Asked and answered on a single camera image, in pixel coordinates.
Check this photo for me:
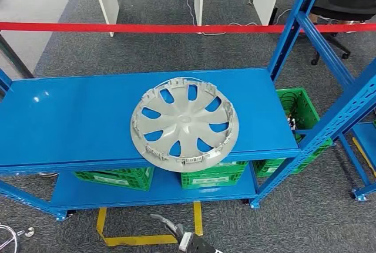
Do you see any white floor cable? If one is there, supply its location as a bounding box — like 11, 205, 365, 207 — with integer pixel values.
177, 0, 293, 37

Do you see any grey plastic wheel hubcap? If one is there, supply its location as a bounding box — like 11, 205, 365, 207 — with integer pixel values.
130, 76, 240, 173

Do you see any green plastic crate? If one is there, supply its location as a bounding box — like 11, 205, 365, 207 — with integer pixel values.
73, 167, 155, 192
180, 161, 248, 190

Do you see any green crate holding cables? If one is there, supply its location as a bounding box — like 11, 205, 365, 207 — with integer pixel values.
253, 87, 334, 178

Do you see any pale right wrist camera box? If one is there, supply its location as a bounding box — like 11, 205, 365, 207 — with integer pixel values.
178, 233, 194, 253

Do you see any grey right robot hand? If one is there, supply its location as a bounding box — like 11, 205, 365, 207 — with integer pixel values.
149, 214, 186, 244

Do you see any red barrier tape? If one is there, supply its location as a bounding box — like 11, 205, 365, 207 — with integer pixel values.
0, 21, 376, 35

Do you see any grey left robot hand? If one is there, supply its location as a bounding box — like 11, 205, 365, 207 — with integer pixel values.
0, 224, 35, 253

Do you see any long blue metal shelf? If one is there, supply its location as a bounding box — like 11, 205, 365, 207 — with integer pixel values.
0, 0, 376, 222

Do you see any yellow floor tape outline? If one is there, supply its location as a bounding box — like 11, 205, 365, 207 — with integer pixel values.
352, 137, 376, 179
96, 201, 204, 247

